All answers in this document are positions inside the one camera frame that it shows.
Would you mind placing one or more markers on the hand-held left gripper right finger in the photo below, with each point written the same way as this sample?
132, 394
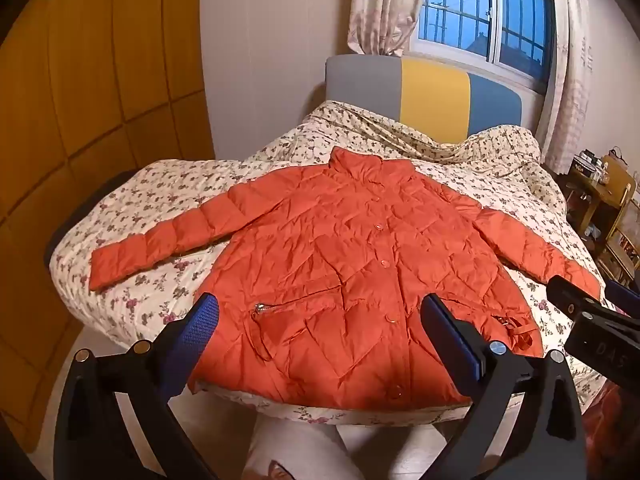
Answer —
450, 332

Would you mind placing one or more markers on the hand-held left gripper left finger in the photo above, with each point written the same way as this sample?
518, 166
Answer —
200, 331

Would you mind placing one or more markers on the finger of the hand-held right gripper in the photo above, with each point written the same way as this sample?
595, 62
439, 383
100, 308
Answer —
572, 296
622, 296

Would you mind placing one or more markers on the orange puffer jacket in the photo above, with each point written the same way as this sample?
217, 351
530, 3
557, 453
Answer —
340, 260

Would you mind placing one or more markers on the wooden side table with clutter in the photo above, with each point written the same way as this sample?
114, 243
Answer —
622, 200

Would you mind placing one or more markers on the rose print quilt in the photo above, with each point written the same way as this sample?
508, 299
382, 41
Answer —
150, 195

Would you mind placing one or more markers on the small floral bed sheet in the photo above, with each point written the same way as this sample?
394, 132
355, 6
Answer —
380, 135

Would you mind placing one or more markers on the grey yellow blue headboard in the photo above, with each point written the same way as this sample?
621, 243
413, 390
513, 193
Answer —
430, 90

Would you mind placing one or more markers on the wooden wardrobe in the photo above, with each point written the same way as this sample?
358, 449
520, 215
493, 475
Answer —
90, 110

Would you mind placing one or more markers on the barred window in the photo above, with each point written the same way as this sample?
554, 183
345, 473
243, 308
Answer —
470, 10

